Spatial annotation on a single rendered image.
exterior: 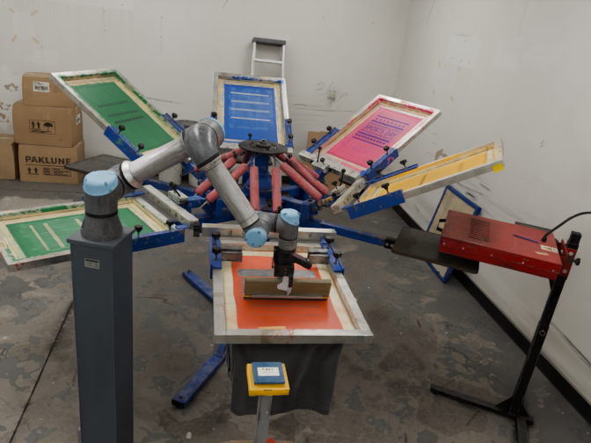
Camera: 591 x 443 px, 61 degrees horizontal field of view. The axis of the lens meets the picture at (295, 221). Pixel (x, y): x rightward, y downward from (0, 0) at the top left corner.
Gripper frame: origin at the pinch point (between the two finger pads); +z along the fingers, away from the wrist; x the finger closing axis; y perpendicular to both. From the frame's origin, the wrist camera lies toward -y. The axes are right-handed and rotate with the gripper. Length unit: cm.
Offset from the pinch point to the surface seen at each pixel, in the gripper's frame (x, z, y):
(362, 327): 24.8, 1.6, -24.9
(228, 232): -54, -1, 22
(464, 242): -33, -6, -95
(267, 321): 15.4, 4.3, 10.1
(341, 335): 29.7, 1.3, -15.3
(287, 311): 8.6, 4.6, 1.5
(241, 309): 7.5, 4.1, 19.7
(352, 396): -46, 103, -54
